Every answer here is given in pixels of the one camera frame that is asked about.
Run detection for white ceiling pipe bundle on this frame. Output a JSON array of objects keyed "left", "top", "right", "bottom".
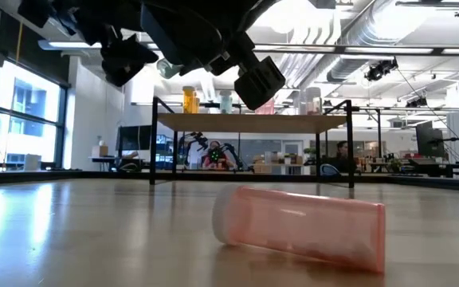
[{"left": 277, "top": 23, "right": 342, "bottom": 91}]

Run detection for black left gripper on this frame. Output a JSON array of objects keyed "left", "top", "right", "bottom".
[{"left": 73, "top": 0, "right": 159, "bottom": 88}]

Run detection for blue rounded chair back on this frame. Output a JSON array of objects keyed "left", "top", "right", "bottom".
[{"left": 320, "top": 163, "right": 341, "bottom": 179}]

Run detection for white bin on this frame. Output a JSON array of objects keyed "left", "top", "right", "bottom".
[{"left": 24, "top": 153, "right": 42, "bottom": 171}]

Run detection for red pill bottle white cap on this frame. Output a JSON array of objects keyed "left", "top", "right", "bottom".
[
  {"left": 211, "top": 183, "right": 386, "bottom": 274},
  {"left": 257, "top": 98, "right": 275, "bottom": 116}
]

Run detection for person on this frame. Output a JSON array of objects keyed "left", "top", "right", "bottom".
[
  {"left": 332, "top": 140, "right": 352, "bottom": 173},
  {"left": 201, "top": 140, "right": 234, "bottom": 171}
]

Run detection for black computer monitor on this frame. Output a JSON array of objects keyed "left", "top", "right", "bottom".
[
  {"left": 116, "top": 124, "right": 153, "bottom": 151},
  {"left": 415, "top": 121, "right": 445, "bottom": 159}
]

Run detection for long black light bar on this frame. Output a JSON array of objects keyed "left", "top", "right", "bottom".
[{"left": 37, "top": 38, "right": 459, "bottom": 57}]

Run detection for clear pill bottle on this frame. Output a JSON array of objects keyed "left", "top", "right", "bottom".
[
  {"left": 296, "top": 92, "right": 308, "bottom": 116},
  {"left": 307, "top": 86, "right": 323, "bottom": 116}
]

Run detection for black ceiling camera cluster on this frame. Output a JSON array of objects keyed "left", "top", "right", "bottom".
[{"left": 363, "top": 57, "right": 399, "bottom": 83}]

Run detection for black aluminium table frame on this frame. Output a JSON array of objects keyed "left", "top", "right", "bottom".
[{"left": 0, "top": 168, "right": 459, "bottom": 193}]

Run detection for wooden shelf black metal legs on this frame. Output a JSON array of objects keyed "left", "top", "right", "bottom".
[{"left": 149, "top": 96, "right": 355, "bottom": 189}]

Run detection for large window black frame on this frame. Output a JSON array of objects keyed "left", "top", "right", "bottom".
[{"left": 0, "top": 59, "right": 69, "bottom": 168}]

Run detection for silver ventilation duct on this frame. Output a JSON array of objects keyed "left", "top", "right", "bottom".
[{"left": 327, "top": 0, "right": 437, "bottom": 83}]

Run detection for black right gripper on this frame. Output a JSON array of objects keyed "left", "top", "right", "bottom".
[{"left": 141, "top": 0, "right": 286, "bottom": 111}]

